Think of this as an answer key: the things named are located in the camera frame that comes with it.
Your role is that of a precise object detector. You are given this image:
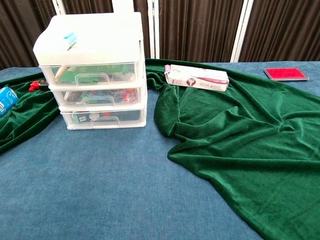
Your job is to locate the clear drawer with labelled card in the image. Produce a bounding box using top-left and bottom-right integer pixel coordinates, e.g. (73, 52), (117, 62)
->
(60, 109), (147, 130)

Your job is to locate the clear drawer with mixed clutter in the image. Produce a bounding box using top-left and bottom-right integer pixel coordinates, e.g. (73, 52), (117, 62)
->
(51, 87), (141, 109)

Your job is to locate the clear drawer with green contents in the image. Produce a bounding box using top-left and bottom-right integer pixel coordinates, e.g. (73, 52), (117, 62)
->
(39, 62), (138, 87)

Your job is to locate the blue cookie package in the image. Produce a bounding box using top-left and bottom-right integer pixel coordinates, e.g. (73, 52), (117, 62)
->
(0, 86), (20, 118)

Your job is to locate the white toothpaste carton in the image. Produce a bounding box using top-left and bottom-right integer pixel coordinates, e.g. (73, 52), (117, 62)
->
(164, 64), (230, 92)

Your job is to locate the green velvet cloth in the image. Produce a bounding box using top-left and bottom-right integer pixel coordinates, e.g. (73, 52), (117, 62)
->
(0, 58), (320, 240)

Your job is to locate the dark pleated folding screen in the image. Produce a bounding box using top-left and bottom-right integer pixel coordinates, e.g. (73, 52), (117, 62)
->
(0, 0), (320, 71)

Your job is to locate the teal and white small packet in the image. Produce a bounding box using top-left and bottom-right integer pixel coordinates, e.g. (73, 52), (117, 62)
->
(62, 31), (78, 51)

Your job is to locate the red and black small gadget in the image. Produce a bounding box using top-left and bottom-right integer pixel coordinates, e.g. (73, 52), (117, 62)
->
(28, 78), (50, 93)

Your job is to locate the red ink pad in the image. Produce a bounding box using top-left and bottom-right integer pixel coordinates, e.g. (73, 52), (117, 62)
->
(263, 67), (310, 82)

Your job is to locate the white plastic drawer cabinet frame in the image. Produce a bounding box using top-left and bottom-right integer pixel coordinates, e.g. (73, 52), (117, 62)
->
(32, 11), (148, 131)

